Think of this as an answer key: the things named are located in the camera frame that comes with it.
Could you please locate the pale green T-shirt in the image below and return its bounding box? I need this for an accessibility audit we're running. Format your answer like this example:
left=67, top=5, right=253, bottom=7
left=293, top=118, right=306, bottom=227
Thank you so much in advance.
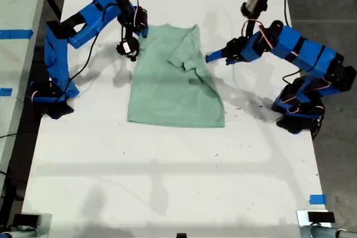
left=127, top=23, right=226, bottom=129

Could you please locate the long blue tape strip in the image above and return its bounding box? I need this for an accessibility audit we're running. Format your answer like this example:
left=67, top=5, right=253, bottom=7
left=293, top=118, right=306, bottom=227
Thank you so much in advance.
left=0, top=29, right=35, bottom=40

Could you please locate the pale grey side table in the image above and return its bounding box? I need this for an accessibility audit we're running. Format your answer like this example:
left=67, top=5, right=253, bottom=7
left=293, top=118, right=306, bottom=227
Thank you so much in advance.
left=0, top=0, right=52, bottom=183

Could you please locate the square blue tape piece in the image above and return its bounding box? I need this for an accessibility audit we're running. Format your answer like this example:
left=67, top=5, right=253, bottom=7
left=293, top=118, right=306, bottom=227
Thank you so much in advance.
left=309, top=194, right=327, bottom=205

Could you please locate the silver metal plate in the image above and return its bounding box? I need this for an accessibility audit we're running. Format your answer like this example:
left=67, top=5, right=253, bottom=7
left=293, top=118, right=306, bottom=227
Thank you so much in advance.
left=296, top=210, right=332, bottom=227

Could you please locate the small black box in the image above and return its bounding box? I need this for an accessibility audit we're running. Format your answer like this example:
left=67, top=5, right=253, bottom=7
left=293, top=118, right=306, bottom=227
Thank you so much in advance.
left=12, top=213, right=40, bottom=226
left=307, top=211, right=335, bottom=224

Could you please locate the pale grey pipe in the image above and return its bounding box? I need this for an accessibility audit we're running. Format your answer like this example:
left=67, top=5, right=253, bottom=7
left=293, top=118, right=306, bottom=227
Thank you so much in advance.
left=300, top=223, right=357, bottom=238
left=0, top=225, right=40, bottom=238

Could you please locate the short black camera stalk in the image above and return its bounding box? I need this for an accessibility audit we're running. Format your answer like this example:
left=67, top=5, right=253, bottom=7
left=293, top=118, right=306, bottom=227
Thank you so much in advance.
left=120, top=25, right=133, bottom=42
left=242, top=17, right=260, bottom=38

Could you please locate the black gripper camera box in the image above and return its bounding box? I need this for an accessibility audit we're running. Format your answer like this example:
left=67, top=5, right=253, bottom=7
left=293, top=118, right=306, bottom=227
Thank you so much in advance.
left=240, top=0, right=272, bottom=18
left=115, top=36, right=140, bottom=62

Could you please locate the black camera cable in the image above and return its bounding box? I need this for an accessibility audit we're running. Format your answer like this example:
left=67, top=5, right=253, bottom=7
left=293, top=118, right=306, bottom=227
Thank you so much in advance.
left=57, top=2, right=123, bottom=101
left=264, top=0, right=302, bottom=84

